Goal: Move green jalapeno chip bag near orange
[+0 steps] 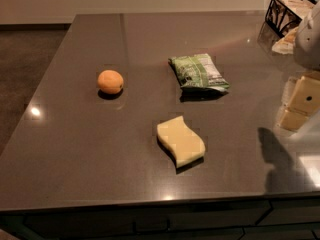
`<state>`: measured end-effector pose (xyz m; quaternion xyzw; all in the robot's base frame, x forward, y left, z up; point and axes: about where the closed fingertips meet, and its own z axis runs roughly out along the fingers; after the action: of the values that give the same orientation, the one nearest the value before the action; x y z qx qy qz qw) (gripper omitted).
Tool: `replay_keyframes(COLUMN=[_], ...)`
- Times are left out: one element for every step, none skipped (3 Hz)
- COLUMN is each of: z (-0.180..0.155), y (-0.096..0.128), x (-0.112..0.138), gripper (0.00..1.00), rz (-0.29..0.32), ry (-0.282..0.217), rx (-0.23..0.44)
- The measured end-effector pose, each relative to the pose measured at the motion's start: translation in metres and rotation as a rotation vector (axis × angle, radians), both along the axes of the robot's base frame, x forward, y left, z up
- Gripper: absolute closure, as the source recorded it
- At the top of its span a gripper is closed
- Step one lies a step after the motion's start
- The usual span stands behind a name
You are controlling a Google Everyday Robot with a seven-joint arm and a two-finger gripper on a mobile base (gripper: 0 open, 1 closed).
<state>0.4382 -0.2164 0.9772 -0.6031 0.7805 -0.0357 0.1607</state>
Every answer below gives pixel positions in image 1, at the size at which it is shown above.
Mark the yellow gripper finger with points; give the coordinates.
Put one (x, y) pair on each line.
(306, 94)
(291, 121)

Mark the green jalapeno chip bag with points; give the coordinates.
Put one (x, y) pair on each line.
(198, 72)

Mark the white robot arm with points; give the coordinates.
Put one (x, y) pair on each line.
(306, 52)

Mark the yellow sponge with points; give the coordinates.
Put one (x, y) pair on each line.
(181, 141)

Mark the orange fruit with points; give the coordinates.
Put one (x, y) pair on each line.
(110, 82)

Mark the black wire basket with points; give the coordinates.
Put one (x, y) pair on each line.
(284, 15)

